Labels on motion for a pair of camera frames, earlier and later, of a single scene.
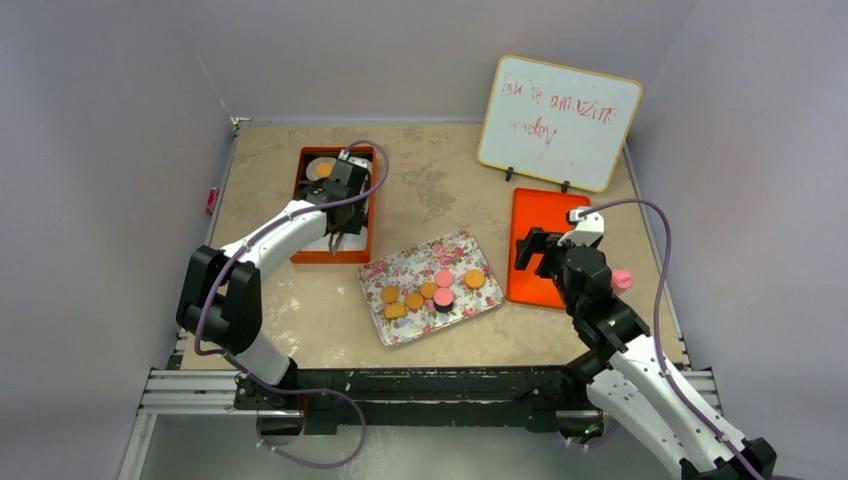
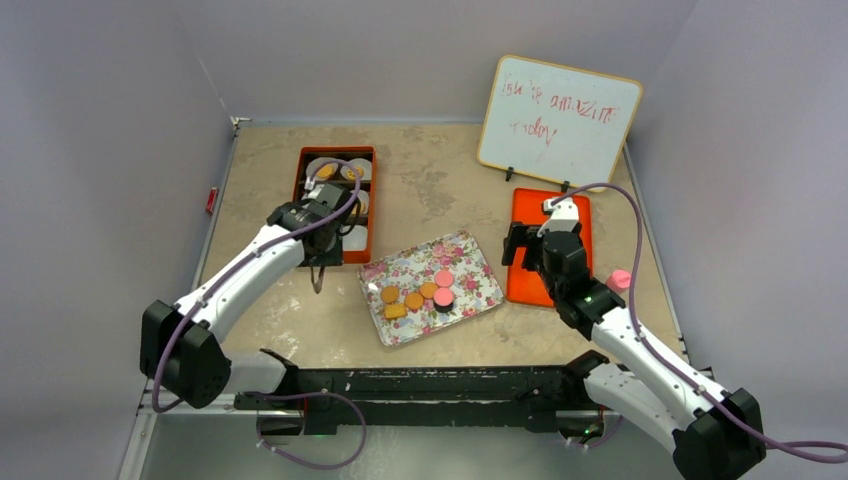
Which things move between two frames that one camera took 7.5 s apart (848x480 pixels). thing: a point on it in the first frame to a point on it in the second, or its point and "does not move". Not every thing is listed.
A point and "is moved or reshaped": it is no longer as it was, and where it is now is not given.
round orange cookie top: x=324 y=170 does not move
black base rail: x=524 y=397 does not move
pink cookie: x=443 y=296 does not move
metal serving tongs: x=333 y=247 is moved or reshaped
